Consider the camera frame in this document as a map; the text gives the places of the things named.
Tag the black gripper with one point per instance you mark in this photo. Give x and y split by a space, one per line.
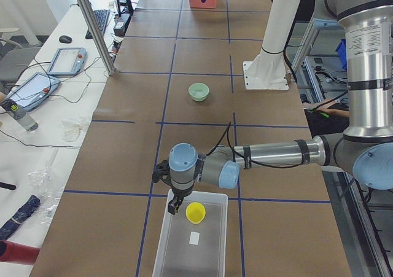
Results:
180 195

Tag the yellow plastic cup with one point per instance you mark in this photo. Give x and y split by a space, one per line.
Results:
195 212

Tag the light green bowl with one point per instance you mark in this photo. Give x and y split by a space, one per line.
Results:
198 91

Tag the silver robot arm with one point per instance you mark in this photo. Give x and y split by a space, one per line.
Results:
363 149

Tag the translucent plastic box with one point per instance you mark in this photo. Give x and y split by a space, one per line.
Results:
187 249

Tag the small black power box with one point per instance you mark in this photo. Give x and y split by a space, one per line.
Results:
122 25

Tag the crumpled clear plastic wrap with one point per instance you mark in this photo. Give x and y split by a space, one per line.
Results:
48 191

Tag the crumpled white tissue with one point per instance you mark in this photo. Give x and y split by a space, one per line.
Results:
73 127

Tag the folded blue umbrella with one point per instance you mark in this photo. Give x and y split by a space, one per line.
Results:
22 214

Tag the red cylinder bottle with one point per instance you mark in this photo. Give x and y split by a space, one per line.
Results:
18 253

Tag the clear water bottle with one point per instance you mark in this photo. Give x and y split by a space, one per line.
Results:
19 115

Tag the seated person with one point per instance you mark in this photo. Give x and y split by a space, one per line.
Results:
328 119

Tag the teach pendant far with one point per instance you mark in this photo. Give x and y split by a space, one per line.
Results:
67 61

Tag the teach pendant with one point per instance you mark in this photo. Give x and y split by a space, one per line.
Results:
34 91
67 61

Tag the teach pendant near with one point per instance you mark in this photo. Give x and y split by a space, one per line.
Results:
34 91

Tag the black computer mouse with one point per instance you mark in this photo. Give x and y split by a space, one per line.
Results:
65 39

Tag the black keyboard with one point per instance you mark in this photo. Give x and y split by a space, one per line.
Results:
101 17

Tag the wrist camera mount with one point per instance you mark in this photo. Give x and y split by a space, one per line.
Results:
162 173

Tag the white pedestal column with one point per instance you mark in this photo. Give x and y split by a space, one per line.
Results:
267 71

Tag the aluminium frame post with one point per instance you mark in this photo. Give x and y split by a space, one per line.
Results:
93 27

